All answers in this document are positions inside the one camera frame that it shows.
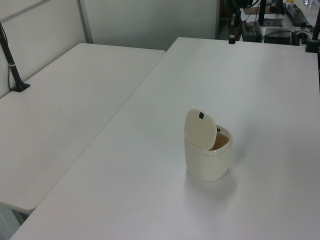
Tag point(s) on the cream plastic mini trash bin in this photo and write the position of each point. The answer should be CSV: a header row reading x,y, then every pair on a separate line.
x,y
207,162

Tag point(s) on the white side table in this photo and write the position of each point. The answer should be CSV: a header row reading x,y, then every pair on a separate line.
x,y
62,112

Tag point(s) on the black table clamp with pole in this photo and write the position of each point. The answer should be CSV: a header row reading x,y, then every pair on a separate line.
x,y
233,30

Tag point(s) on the black and green device box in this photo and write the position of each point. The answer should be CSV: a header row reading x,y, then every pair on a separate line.
x,y
251,31

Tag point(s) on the black electronics box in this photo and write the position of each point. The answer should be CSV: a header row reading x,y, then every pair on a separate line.
x,y
277,36

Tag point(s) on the black pole with clamp base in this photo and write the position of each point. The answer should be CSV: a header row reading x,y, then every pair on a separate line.
x,y
11,67

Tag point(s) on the black folded tripod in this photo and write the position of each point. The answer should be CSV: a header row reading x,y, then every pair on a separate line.
x,y
297,15

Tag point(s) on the grey metal partition post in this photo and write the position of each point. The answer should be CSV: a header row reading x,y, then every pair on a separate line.
x,y
85,22

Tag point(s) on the black monitor stand post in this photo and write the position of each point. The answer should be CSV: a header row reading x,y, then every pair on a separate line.
x,y
262,11

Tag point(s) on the black camera stand with clamp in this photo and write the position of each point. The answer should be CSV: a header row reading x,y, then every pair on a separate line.
x,y
313,42

